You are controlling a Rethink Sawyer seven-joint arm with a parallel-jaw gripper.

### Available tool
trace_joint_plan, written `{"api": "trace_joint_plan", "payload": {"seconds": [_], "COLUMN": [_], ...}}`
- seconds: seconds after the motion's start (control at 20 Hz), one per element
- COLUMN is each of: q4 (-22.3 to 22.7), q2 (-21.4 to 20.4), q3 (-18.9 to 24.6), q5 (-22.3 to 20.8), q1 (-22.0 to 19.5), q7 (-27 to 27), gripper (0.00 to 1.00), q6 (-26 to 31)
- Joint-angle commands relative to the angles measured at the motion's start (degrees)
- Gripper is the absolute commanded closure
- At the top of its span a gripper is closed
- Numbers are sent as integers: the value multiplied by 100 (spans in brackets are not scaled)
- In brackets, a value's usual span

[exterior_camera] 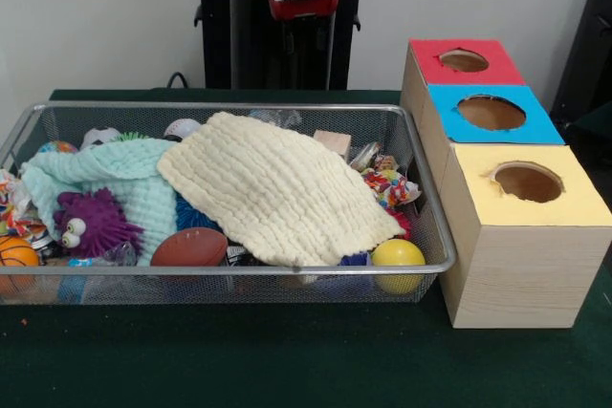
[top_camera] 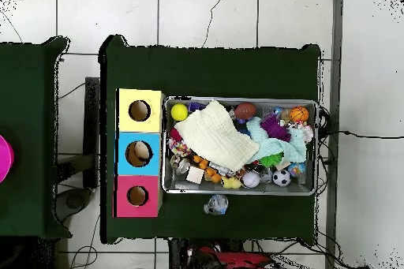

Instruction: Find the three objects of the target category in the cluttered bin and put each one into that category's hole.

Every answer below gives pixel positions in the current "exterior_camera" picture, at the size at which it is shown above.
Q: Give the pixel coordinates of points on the white toy baseball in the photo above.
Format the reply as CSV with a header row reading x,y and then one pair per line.
x,y
181,128

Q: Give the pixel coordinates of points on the mint green waffle cloth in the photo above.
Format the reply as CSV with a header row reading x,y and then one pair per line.
x,y
134,164

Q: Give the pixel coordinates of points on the wooden box with three holes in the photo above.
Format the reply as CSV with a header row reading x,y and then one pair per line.
x,y
526,274

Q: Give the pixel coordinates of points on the clear plastic bottle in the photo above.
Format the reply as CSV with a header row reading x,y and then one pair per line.
x,y
282,116

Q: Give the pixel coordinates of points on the brown toy football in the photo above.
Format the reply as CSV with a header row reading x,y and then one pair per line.
x,y
190,248

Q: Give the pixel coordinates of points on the black and white soccer ball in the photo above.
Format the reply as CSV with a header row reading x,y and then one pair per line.
x,y
99,137

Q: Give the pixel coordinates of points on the orange toy basketball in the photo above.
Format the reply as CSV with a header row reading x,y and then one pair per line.
x,y
16,255

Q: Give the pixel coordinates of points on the clear mesh bin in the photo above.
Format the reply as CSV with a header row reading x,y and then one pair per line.
x,y
239,286

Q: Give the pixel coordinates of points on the yellow ball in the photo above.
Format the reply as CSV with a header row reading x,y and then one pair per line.
x,y
398,260

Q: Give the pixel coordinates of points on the black furniture piece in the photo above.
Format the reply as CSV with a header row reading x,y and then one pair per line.
x,y
588,69

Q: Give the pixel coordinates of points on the purple spiky monster toy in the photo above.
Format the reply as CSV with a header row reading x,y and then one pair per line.
x,y
98,221

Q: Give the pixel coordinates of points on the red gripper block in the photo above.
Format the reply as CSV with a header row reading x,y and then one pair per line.
x,y
302,6

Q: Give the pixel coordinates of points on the cream waffle cloth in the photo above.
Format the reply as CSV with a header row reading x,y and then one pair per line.
x,y
277,188

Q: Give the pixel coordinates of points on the small wooden block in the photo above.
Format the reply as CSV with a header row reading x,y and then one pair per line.
x,y
332,141

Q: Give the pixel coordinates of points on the dark green table cloth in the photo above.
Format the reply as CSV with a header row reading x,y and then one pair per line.
x,y
239,360

